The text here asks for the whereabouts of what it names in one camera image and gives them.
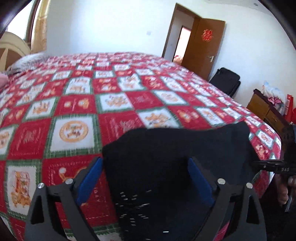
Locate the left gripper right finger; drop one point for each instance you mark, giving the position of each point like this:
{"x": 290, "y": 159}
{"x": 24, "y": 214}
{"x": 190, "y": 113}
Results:
{"x": 246, "y": 221}

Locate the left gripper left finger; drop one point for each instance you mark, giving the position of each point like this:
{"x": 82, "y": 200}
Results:
{"x": 43, "y": 221}

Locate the black pants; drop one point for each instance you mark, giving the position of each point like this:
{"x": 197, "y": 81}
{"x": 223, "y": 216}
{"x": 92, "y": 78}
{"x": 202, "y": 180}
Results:
{"x": 153, "y": 193}

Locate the person's right hand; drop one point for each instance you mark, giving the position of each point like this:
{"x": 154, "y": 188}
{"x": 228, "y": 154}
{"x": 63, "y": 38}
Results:
{"x": 282, "y": 184}

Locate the wooden cabinet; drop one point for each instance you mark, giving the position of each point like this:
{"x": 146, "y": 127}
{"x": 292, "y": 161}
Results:
{"x": 260, "y": 106}

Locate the red patterned bed quilt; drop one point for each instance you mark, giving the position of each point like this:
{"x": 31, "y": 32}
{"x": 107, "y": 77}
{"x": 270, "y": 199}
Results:
{"x": 57, "y": 116}

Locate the black folding chair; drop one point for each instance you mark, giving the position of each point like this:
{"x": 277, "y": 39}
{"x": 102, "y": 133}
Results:
{"x": 226, "y": 81}

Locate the pink folded blanket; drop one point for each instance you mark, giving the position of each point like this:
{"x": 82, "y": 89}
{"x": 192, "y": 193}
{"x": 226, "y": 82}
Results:
{"x": 4, "y": 79}

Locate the striped pillow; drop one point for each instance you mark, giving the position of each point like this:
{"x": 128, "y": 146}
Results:
{"x": 27, "y": 62}

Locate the red double happiness decal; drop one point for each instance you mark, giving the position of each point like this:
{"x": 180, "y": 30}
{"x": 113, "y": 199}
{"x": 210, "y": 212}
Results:
{"x": 207, "y": 35}

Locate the right yellow curtain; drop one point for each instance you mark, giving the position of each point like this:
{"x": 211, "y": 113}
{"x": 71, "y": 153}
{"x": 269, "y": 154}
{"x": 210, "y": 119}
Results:
{"x": 39, "y": 32}

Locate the brown wooden door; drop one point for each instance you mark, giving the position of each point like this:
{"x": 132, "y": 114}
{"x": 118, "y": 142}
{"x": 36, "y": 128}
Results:
{"x": 197, "y": 51}

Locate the cream wooden headboard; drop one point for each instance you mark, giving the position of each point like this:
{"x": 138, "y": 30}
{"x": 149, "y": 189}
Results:
{"x": 12, "y": 48}

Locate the window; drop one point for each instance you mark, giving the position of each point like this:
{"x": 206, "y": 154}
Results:
{"x": 22, "y": 24}

